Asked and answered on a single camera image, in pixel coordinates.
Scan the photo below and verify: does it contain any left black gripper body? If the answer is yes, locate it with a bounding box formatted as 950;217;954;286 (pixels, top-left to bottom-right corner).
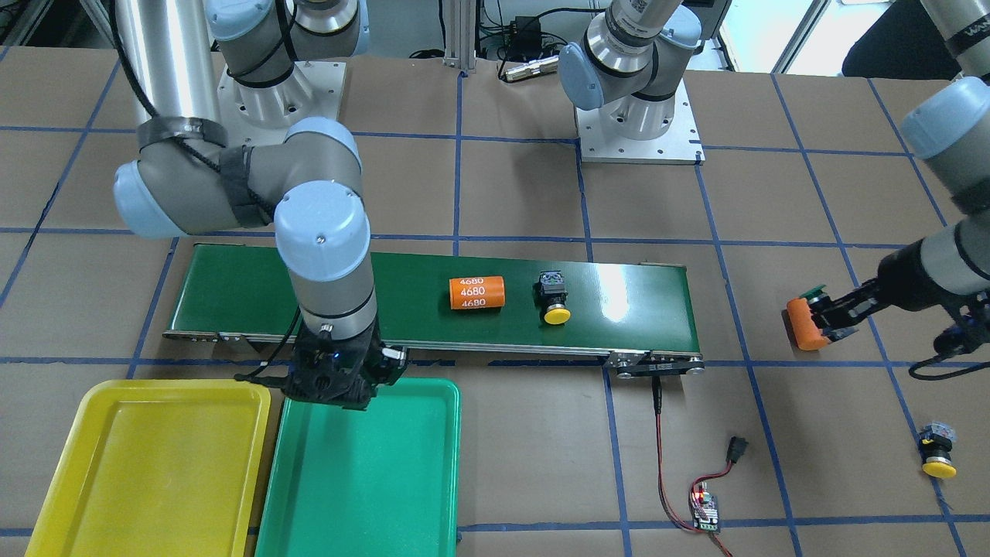
876;240;988;357

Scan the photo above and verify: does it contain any green conveyor belt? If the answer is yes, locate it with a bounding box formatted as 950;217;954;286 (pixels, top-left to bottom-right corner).
163;244;705;377

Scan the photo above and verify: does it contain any small controller circuit board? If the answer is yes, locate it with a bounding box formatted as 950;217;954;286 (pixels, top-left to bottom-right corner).
688;482;722;535

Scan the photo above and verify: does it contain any plain orange cylinder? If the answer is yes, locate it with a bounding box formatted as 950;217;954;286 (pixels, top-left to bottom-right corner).
785;297;831;352

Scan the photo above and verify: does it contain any black cable connector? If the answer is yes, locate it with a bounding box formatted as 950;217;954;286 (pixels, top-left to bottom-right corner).
725;435;749;465

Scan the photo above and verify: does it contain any orange cylinder with white print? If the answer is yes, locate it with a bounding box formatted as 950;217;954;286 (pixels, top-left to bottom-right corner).
449;275;507;310

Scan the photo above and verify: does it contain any green plastic tray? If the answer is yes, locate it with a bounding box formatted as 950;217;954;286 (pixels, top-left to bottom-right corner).
255;378;461;556

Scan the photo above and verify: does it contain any yellow push button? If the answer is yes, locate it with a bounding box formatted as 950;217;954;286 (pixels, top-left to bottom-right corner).
534;269;572;326
918;421;958;480

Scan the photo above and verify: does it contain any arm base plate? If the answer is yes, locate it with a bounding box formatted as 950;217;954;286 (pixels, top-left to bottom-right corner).
217;61;347;145
574;80;706;165

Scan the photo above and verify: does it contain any aluminium frame post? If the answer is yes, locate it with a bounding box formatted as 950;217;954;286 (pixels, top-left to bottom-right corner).
439;0;480;75

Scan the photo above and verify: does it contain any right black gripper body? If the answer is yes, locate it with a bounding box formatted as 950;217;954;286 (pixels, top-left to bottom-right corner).
280;321;409;410

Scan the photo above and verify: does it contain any yellow plastic tray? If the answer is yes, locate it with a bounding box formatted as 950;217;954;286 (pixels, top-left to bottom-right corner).
27;378;271;556

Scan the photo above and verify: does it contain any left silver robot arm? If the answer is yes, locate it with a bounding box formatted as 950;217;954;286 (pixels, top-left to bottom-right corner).
558;1;988;362

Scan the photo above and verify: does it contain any red black power cable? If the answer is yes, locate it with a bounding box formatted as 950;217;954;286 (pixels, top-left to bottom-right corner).
651;375;736;557

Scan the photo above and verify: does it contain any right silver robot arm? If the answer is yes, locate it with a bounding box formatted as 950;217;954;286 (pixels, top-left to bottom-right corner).
108;1;407;410

